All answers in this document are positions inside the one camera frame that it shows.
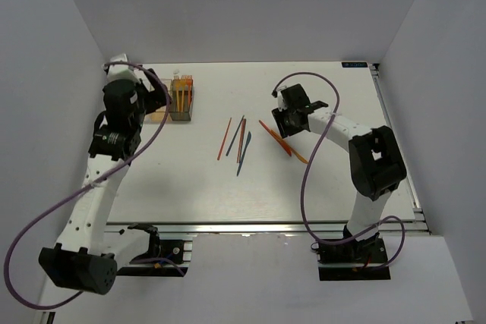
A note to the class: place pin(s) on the amber plastic container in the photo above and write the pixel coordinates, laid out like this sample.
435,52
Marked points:
159,114

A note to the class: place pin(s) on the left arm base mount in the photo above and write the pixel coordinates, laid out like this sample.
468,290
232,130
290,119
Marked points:
164,257

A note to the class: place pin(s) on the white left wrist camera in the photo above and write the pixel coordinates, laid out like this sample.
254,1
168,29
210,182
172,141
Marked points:
120,68

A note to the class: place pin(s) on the yellow-orange plastic fork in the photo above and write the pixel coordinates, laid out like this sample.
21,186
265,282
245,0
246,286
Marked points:
181,87

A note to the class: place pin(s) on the red-orange chopstick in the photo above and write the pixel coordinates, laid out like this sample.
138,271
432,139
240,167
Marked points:
240,142
224,139

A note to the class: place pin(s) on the red-orange plastic fork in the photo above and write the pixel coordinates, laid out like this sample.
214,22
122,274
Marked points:
189,85

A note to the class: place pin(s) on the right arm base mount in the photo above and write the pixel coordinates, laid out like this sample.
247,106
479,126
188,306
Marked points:
354,261

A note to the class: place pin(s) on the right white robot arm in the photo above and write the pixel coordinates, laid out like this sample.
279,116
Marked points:
375,161

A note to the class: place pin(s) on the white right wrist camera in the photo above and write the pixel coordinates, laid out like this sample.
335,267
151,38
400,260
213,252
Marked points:
281,102

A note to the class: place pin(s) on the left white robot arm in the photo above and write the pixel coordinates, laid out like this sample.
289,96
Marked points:
80,259

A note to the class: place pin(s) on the blue plastic knife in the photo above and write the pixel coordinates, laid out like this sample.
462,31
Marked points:
243,153

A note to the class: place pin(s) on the red-orange plastic knife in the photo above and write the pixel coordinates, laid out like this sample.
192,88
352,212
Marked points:
277,138

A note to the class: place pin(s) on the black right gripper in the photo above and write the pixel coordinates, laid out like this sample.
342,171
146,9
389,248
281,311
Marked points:
284,130

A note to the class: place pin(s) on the black logo sticker right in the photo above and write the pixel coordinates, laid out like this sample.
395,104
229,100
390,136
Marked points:
354,64

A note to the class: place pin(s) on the red-orange chopstick outer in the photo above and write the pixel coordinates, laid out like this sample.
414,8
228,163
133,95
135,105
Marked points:
224,139

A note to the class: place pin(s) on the smoky grey plastic container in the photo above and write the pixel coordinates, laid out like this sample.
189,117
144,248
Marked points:
186,115

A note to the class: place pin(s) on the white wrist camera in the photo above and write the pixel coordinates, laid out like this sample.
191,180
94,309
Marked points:
281,102
120,68

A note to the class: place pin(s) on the yellow-orange plastic fork bent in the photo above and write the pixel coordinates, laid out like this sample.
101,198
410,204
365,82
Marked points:
177,87

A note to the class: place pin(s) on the red-orange chopstick inner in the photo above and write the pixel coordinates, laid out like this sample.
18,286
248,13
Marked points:
240,142

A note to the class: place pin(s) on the yellow-orange plastic knife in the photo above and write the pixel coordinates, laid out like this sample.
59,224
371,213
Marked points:
295,153

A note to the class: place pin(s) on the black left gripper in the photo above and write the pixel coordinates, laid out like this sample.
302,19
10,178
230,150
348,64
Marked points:
157,98

